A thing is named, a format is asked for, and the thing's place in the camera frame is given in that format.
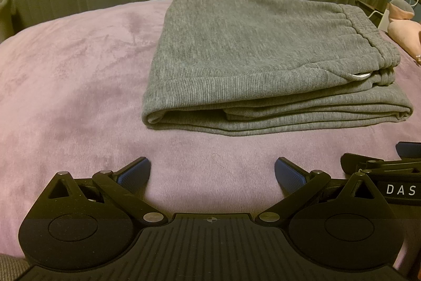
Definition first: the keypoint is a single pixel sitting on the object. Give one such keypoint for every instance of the pink plush toy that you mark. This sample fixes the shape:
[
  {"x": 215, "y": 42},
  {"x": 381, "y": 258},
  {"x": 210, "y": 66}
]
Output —
[{"x": 406, "y": 29}]

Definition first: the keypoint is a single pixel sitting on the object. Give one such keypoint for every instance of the grey pants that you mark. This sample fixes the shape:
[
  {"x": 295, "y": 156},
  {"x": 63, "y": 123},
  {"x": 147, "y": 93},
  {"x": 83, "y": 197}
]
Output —
[{"x": 246, "y": 54}]

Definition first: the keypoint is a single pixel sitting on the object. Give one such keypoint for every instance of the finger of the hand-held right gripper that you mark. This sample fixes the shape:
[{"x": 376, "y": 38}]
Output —
[
  {"x": 409, "y": 148},
  {"x": 353, "y": 161}
]

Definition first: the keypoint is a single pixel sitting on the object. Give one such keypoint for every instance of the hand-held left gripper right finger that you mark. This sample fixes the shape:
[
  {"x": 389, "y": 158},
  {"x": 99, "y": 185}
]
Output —
[{"x": 291, "y": 175}]

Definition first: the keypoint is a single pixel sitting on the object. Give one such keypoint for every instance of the grey upholstered chair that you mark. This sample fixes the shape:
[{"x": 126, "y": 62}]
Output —
[{"x": 5, "y": 16}]

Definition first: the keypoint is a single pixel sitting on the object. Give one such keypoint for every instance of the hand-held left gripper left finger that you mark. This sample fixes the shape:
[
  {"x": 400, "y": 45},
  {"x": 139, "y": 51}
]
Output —
[{"x": 136, "y": 173}]

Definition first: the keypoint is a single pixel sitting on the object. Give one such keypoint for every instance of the pink plush blanket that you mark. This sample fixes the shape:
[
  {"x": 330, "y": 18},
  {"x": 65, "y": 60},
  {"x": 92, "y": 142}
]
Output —
[{"x": 75, "y": 96}]

